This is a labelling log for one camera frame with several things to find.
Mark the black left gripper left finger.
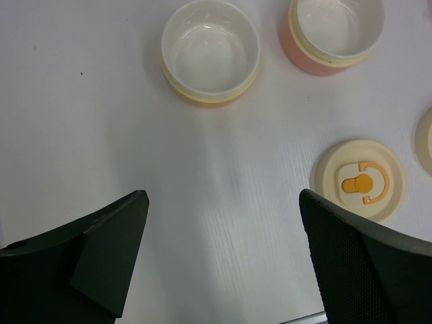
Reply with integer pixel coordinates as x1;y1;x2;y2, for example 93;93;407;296
1;190;149;323

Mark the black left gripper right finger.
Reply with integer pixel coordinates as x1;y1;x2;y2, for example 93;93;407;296
299;189;431;323

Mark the orange lunch box bowl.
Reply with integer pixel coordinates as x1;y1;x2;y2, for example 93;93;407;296
161;1;261;107

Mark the pink lunch box bowl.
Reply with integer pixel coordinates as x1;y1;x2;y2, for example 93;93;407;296
280;0;385;76

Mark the aluminium front rail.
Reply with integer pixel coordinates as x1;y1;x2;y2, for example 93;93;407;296
280;311;328;324

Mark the cream lid orange handle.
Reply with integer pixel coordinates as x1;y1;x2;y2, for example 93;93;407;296
311;139;406;223

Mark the cream lid pink handle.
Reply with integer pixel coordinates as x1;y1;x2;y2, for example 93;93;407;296
414;109;432;176

